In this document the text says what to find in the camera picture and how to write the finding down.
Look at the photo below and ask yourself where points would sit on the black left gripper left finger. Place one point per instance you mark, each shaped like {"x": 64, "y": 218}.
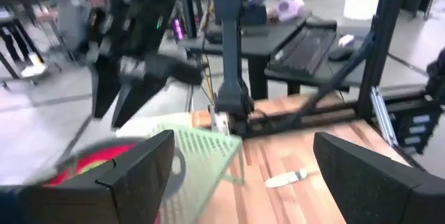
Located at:
{"x": 104, "y": 203}

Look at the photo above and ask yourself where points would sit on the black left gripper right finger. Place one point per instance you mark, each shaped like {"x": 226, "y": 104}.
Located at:
{"x": 382, "y": 199}

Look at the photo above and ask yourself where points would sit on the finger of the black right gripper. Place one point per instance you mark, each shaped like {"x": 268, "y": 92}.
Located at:
{"x": 133, "y": 102}
{"x": 104, "y": 92}

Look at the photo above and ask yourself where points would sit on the red collapsible colander grey rim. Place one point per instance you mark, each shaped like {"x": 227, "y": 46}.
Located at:
{"x": 97, "y": 154}

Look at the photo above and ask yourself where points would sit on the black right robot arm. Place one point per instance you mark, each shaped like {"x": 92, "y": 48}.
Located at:
{"x": 229, "y": 60}

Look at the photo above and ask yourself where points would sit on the dark computer desk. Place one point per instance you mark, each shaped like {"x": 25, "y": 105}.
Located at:
{"x": 257, "y": 43}

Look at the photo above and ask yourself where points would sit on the black computer mouse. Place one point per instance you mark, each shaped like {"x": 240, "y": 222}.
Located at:
{"x": 340, "y": 53}

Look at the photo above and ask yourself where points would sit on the pink object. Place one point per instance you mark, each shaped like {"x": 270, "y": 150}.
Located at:
{"x": 290, "y": 8}

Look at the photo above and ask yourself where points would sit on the black backlit keyboard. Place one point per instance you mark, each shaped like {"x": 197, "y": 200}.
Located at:
{"x": 302, "y": 51}

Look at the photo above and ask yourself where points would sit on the white computer mouse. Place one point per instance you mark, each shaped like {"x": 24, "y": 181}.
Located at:
{"x": 346, "y": 40}

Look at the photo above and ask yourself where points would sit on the black aluminium table frame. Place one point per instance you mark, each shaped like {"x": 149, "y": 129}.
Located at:
{"x": 382, "y": 43}

